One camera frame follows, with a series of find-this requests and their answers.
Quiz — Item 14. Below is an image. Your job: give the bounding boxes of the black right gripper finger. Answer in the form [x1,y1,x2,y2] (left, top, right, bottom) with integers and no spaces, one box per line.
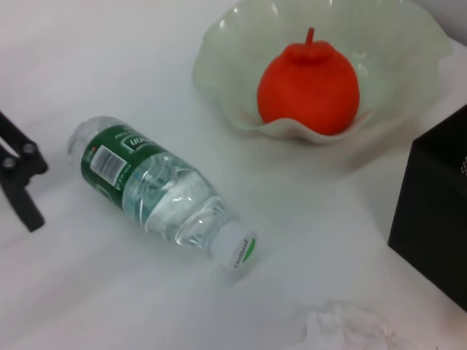
[0,109,49,233]

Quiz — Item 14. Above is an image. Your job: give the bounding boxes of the clear water bottle green label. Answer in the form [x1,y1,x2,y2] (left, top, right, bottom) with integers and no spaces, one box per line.
[66,115,259,281]

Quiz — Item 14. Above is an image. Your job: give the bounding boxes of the red-orange toy orange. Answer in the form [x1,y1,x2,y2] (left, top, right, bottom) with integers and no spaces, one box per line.
[257,27,361,136]

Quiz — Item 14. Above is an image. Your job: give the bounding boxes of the white paper ball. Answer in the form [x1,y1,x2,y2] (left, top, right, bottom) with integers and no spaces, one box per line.
[302,298,402,350]

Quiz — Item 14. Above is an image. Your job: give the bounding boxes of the pale green glass fruit bowl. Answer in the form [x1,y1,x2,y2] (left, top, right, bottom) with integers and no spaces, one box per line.
[192,0,455,147]

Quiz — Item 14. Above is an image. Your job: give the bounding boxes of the black mesh pen holder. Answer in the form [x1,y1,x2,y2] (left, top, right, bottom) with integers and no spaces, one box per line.
[387,104,467,314]

